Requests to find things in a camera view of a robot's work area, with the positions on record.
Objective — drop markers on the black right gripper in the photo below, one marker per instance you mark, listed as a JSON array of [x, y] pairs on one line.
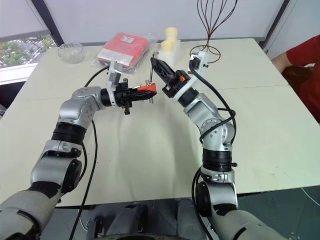
[[176, 83]]

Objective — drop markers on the orange hex key holder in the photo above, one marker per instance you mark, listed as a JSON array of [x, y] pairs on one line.
[[148, 88]]

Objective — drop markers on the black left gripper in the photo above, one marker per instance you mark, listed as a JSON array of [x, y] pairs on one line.
[[122, 95]]

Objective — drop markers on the clear glass bowl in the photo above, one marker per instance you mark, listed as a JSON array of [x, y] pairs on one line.
[[71, 53]]

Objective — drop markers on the dark window frame post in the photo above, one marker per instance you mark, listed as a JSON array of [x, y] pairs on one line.
[[51, 22]]

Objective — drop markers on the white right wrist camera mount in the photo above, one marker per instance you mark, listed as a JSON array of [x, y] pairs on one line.
[[200, 62]]

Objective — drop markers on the person's bare forearm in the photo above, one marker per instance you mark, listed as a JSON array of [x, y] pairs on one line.
[[280, 61]]

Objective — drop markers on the red cloth in clear bag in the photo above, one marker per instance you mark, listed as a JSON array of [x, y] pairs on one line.
[[123, 48]]

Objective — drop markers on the small silver hex key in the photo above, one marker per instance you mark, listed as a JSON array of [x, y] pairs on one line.
[[151, 100], [147, 82]]

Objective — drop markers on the person in red shirt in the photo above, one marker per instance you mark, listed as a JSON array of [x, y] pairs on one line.
[[307, 65]]

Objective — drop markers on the cream printed cylinder block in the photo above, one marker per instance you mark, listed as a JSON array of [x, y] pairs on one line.
[[170, 46]]

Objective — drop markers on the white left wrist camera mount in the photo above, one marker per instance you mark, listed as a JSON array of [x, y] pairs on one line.
[[114, 75]]

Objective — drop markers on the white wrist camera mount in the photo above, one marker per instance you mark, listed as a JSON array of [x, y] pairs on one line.
[[200, 62], [114, 75]]

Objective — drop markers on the black hex key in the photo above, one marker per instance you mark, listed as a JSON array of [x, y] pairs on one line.
[[151, 75]]

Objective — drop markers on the window with tree view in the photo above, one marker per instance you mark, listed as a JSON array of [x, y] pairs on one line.
[[22, 50]]

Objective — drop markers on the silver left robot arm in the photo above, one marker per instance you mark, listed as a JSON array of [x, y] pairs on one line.
[[75, 107]]

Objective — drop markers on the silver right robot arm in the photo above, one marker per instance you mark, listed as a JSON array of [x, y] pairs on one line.
[[212, 120]]

